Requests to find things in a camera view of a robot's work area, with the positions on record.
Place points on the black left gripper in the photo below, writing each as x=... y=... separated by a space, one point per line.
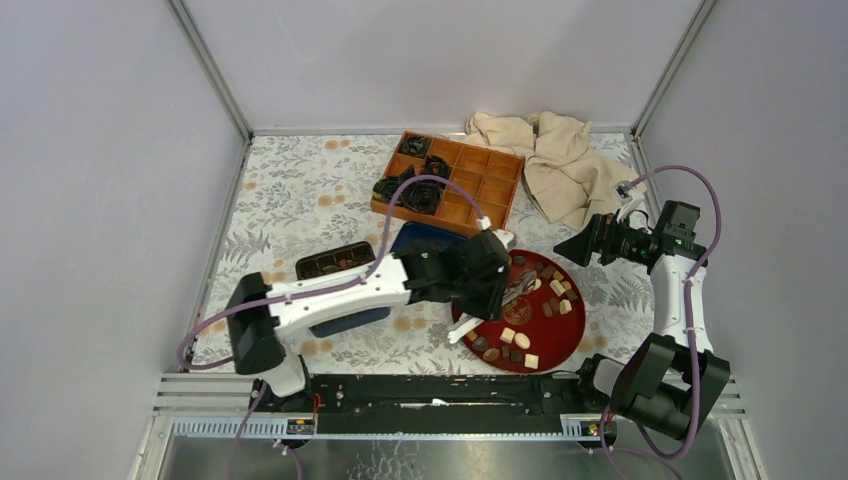
x=488 y=306

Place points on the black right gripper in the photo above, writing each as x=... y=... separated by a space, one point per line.
x=598 y=234

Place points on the silver serving tongs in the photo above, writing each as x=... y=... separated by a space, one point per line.
x=486 y=305

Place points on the red round tray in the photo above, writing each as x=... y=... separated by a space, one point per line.
x=538 y=330

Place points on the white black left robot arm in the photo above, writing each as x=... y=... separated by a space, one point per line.
x=259 y=316

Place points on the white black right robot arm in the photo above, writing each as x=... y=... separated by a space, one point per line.
x=673 y=380

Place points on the blue chocolate tin box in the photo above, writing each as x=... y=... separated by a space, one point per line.
x=333 y=261

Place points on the beige crumpled cloth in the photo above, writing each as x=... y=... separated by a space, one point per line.
x=567 y=179

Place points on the blue tin lid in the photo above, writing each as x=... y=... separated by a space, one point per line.
x=416 y=231

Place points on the orange wooden divided box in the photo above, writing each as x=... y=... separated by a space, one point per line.
x=484 y=178

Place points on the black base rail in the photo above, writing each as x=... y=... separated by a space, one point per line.
x=552 y=393

